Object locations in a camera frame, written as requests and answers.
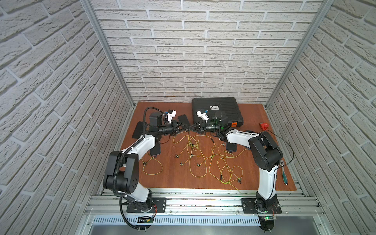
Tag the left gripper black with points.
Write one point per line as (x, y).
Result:
(177, 128)

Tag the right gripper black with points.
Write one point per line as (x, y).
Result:
(202, 125)

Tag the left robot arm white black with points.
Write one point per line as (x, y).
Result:
(122, 170)

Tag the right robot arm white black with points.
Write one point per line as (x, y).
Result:
(265, 151)

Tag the black plastic tool case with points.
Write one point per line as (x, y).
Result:
(227, 106)

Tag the red pipe wrench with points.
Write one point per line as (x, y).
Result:
(264, 126)

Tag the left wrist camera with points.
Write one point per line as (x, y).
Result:
(170, 114)

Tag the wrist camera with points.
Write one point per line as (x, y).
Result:
(203, 115)
(170, 114)

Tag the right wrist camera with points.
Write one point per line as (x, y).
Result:
(203, 115)

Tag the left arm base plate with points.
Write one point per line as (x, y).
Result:
(150, 206)

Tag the aluminium rail frame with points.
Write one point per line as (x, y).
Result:
(212, 202)

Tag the green handle ratchet wrench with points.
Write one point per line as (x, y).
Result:
(284, 175)

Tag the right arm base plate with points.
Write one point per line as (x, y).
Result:
(259, 205)

